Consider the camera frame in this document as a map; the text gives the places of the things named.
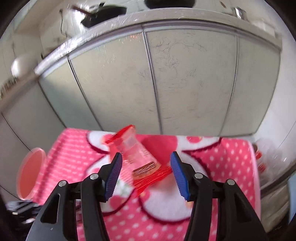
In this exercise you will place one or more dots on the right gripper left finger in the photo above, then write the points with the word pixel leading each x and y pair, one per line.
pixel 96 189

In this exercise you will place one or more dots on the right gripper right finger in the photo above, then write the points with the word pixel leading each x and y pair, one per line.
pixel 197 188

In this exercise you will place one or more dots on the black wok with lid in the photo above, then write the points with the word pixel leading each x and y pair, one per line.
pixel 99 14

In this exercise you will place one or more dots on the pink plastic bucket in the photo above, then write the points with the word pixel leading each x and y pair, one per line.
pixel 28 175

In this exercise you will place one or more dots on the red clear plastic bag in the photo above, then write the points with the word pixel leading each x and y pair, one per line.
pixel 139 165

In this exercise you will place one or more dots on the pink polka dot blanket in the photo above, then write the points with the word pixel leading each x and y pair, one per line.
pixel 159 212

